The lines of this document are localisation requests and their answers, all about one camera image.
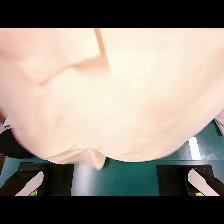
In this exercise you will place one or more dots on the cream T-shirt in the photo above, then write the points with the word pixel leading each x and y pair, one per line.
pixel 116 100

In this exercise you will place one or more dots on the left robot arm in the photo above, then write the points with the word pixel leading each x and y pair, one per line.
pixel 50 180

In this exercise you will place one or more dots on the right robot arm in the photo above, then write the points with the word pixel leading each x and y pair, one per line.
pixel 173 181

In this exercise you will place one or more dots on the black garment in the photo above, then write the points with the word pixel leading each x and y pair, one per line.
pixel 13 146

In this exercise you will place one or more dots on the silver frame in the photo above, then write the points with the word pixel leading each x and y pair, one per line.
pixel 84 181

